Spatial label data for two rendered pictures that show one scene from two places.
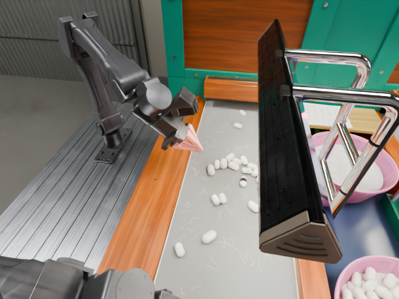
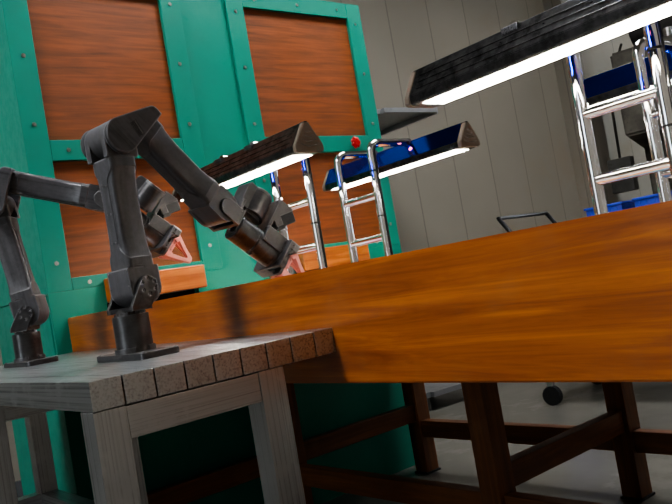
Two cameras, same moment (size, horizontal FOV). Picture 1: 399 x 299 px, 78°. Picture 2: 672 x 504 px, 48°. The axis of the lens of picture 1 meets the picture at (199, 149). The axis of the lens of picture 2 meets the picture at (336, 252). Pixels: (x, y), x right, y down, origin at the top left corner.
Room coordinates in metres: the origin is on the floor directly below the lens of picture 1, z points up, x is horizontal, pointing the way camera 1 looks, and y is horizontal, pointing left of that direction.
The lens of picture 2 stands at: (-1.02, 1.19, 0.74)
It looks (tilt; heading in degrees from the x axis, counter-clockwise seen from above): 2 degrees up; 311
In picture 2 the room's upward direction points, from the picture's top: 10 degrees counter-clockwise
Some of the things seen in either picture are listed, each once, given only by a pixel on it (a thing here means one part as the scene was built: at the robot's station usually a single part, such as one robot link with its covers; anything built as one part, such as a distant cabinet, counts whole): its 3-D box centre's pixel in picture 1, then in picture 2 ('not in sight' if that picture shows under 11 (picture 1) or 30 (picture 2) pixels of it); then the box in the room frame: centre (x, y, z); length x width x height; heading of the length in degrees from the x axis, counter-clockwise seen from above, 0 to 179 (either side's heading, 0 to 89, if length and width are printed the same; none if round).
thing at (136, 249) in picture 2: not in sight; (122, 214); (0.12, 0.41, 0.92); 0.07 x 0.06 x 0.33; 179
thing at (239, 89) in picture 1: (243, 89); (157, 282); (0.86, -0.17, 0.83); 0.30 x 0.06 x 0.07; 80
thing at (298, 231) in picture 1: (282, 86); (237, 166); (0.42, -0.15, 1.08); 0.62 x 0.08 x 0.07; 170
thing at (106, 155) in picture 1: (112, 137); (28, 347); (0.71, 0.33, 0.71); 0.20 x 0.07 x 0.08; 170
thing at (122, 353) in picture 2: not in sight; (133, 334); (0.12, 0.43, 0.71); 0.20 x 0.07 x 0.08; 170
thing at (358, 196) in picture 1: (342, 168); not in sight; (0.54, -0.46, 0.72); 0.27 x 0.27 x 0.10
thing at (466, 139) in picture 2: not in sight; (392, 159); (0.32, -0.71, 1.08); 0.62 x 0.08 x 0.07; 170
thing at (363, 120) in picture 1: (332, 117); not in sight; (0.75, -0.50, 0.77); 0.33 x 0.15 x 0.01; 80
